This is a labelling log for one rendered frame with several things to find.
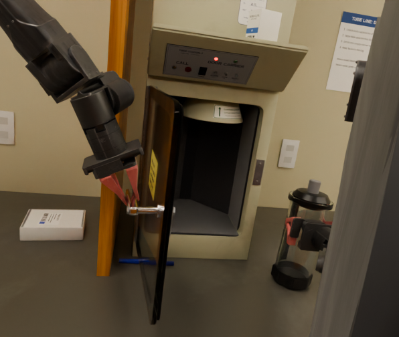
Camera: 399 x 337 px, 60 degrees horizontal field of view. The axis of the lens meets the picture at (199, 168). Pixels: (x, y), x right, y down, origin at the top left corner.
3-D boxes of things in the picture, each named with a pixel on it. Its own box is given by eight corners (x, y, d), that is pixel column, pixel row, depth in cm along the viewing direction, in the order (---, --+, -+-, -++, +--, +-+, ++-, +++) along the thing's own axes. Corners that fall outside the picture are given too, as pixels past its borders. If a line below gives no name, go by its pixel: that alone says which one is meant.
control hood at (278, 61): (146, 74, 78) (150, 27, 75) (280, 91, 84) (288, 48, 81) (146, 76, 67) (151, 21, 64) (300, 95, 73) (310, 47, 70)
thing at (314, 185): (284, 198, 89) (290, 173, 87) (316, 201, 91) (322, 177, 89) (300, 210, 80) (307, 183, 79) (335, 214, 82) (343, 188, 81)
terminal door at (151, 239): (138, 243, 88) (152, 84, 77) (155, 329, 61) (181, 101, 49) (135, 243, 88) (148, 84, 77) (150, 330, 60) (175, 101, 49)
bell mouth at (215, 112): (175, 109, 100) (177, 89, 98) (233, 115, 103) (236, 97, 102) (181, 119, 83) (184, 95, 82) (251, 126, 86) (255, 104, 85)
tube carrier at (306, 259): (264, 263, 93) (282, 188, 89) (300, 265, 96) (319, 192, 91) (280, 285, 83) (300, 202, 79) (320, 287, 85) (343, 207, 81)
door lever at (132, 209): (151, 198, 66) (152, 186, 66) (159, 220, 58) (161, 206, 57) (123, 198, 65) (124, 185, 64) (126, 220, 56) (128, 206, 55)
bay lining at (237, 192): (145, 196, 113) (155, 86, 103) (221, 200, 117) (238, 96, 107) (146, 231, 90) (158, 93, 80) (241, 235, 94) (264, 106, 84)
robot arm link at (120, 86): (32, 75, 54) (66, 46, 50) (74, 62, 64) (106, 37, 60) (78, 138, 57) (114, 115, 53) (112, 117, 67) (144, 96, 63)
